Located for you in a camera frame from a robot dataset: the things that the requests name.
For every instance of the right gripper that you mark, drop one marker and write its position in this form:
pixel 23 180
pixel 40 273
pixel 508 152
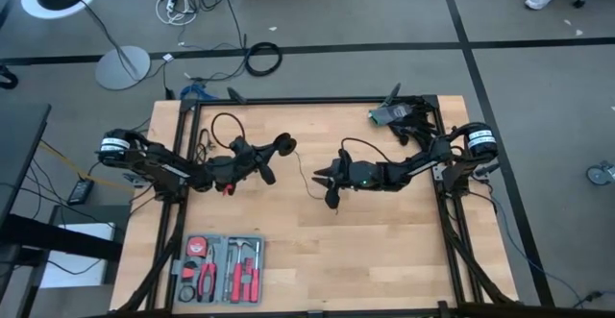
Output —
pixel 358 176

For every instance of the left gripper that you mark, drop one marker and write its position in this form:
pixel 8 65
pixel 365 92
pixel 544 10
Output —
pixel 245 162

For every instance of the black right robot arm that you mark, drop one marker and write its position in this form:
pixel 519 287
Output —
pixel 423 164

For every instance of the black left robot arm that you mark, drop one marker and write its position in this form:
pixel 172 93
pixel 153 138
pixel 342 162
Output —
pixel 163 164

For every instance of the black clamp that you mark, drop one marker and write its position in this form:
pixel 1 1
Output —
pixel 236 96
pixel 391 96

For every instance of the grey green work glove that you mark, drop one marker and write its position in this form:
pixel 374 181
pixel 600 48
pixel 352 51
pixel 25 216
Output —
pixel 391 114

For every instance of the grey plastic tray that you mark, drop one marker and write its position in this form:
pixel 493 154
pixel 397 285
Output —
pixel 221 255

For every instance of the red bit holder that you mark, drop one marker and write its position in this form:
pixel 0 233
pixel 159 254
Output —
pixel 246 270

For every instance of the red tape measure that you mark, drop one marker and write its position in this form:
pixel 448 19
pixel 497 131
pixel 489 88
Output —
pixel 197 247

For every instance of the red utility knife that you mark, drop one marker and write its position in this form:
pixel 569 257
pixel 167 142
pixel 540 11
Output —
pixel 189 272

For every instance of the black tape roll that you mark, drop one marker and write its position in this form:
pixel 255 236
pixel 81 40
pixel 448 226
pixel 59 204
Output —
pixel 180 294

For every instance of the white round floor lamp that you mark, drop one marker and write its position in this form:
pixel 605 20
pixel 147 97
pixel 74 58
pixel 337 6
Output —
pixel 120 68

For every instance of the white power strip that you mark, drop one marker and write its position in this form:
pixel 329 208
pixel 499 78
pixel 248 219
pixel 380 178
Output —
pixel 171 2

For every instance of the black power adapter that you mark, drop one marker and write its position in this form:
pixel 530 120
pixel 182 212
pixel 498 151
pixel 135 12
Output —
pixel 81 190

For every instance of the black floor beam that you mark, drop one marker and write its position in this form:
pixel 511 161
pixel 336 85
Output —
pixel 57 238

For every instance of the white box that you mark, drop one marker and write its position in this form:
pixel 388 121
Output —
pixel 72 275

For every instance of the black desk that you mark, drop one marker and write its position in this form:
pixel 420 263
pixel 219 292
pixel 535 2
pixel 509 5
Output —
pixel 19 154

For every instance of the black floor object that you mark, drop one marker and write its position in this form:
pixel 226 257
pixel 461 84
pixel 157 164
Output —
pixel 7 80

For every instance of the grey caster wheel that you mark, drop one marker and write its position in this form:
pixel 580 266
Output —
pixel 600 174

